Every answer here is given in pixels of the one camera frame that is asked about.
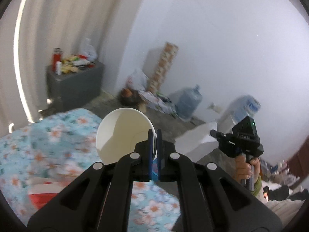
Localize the black box on floor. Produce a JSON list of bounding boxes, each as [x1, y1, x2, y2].
[[119, 88, 142, 107]]

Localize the white paper cup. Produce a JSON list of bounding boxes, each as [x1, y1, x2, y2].
[[96, 107, 156, 165]]

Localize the red small packet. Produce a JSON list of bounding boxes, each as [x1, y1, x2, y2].
[[28, 181, 64, 210]]

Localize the white plastic bag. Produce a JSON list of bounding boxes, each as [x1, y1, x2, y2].
[[126, 69, 149, 91]]

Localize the green sleeve cuff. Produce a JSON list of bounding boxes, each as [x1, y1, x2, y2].
[[251, 175, 262, 196]]

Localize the red thermos bottle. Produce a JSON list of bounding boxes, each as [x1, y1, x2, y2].
[[52, 48, 62, 72]]

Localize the person's right hand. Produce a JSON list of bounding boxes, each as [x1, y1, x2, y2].
[[235, 155, 260, 183]]

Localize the large water jug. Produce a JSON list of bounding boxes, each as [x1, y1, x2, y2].
[[175, 85, 202, 122]]

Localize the grey bedside cabinet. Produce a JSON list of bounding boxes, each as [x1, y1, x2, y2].
[[46, 61, 104, 112]]

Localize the cream window curtain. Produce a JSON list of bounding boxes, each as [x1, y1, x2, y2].
[[1, 0, 144, 136]]

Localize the white fluffy blanket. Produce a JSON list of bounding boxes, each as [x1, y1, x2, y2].
[[262, 185, 308, 227]]

